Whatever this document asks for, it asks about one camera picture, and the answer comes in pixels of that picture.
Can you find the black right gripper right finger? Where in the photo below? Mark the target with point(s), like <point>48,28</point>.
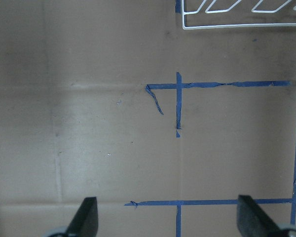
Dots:
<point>252,221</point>

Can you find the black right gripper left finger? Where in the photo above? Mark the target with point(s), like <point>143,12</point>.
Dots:
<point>85,222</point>

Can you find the white wire cup rack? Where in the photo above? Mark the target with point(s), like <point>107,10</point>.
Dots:
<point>223,14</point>

